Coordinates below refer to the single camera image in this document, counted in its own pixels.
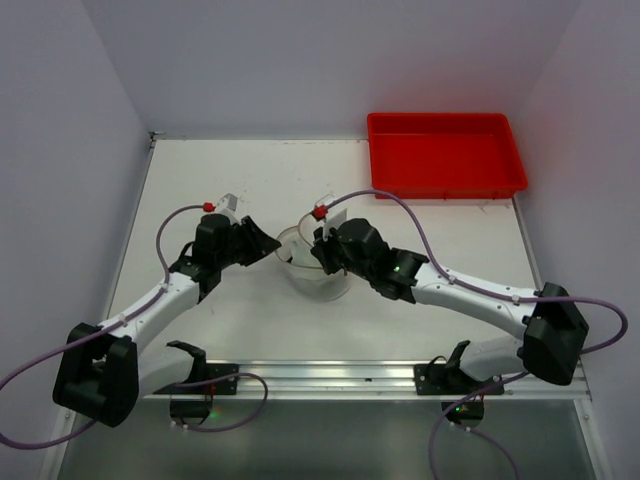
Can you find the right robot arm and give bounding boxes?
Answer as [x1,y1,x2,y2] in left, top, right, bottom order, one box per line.
[311,218,589,386]

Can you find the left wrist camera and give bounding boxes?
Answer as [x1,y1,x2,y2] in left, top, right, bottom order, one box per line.
[214,193,238,224]

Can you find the aluminium mounting rail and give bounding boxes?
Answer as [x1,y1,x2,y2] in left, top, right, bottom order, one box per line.
[144,357,594,404]

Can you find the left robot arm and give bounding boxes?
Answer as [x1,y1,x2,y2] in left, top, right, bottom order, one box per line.
[52,214,281,427]

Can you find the red plastic tray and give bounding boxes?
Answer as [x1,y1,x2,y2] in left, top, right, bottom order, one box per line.
[367,113,528,200]

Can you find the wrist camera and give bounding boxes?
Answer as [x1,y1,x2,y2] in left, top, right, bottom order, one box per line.
[311,194,347,239]
[214,193,238,224]

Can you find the white mesh laundry bag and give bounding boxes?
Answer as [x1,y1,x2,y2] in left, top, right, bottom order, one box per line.
[275,214,350,302]

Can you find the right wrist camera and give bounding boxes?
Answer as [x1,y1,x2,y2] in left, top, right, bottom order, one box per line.
[311,194,347,239]

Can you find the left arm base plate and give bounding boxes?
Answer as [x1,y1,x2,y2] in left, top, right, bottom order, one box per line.
[163,363,240,426]

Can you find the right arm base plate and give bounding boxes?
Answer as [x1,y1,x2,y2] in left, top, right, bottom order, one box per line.
[413,340,504,428]

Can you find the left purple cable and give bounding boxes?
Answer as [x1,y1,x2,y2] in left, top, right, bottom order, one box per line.
[0,200,270,449]

